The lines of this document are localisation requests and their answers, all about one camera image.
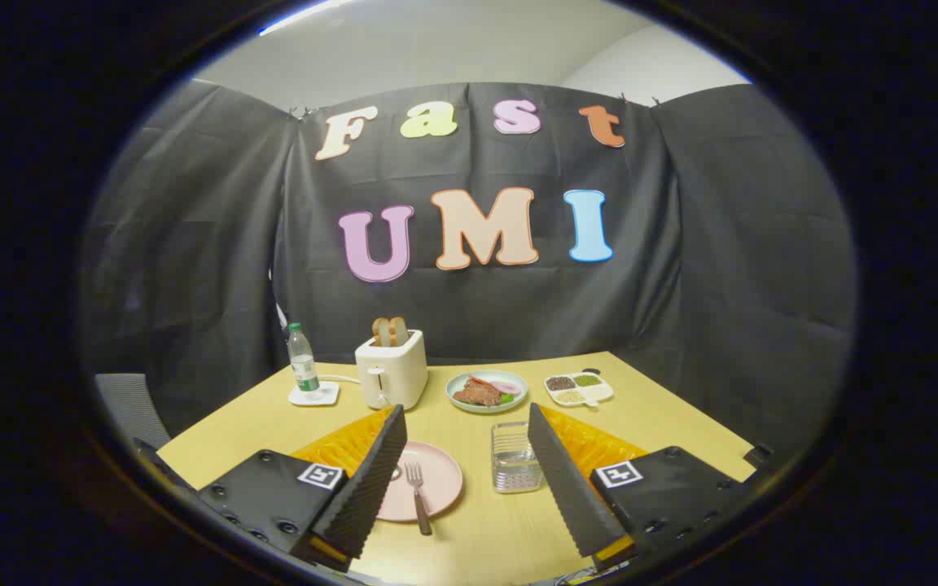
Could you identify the clear plastic water bottle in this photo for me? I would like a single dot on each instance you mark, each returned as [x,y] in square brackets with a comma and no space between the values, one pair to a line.
[303,366]

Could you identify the pink ham slice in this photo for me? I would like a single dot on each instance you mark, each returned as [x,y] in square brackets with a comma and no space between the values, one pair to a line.
[508,387]

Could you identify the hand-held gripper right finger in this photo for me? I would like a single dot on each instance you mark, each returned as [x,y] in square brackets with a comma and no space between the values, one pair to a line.
[571,480]

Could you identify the pale green food plate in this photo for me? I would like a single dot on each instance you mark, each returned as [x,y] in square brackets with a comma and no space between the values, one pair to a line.
[519,381]

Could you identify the brown meat piece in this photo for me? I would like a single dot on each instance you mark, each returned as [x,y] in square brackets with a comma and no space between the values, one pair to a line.
[477,395]

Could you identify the orange carrot strip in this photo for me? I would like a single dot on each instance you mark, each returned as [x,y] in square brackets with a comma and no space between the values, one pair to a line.
[481,381]

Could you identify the grey mesh chair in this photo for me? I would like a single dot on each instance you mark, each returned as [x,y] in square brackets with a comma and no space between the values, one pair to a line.
[131,407]

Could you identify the white toaster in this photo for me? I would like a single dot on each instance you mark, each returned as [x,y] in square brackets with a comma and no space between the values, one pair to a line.
[400,374]

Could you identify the black backdrop cloth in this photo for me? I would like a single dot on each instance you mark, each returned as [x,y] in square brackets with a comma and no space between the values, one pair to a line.
[681,285]

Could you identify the white divided condiment dish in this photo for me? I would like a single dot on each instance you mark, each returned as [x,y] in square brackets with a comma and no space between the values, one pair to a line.
[599,393]

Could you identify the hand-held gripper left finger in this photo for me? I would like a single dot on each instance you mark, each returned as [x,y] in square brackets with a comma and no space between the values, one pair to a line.
[371,480]

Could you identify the brown toast slice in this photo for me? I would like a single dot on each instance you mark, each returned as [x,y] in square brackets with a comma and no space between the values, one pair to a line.
[381,332]
[399,330]

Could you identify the pink plate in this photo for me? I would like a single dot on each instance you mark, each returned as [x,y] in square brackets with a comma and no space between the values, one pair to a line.
[440,480]

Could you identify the white square coaster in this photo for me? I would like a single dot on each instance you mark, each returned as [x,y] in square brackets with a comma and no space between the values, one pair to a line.
[327,397]

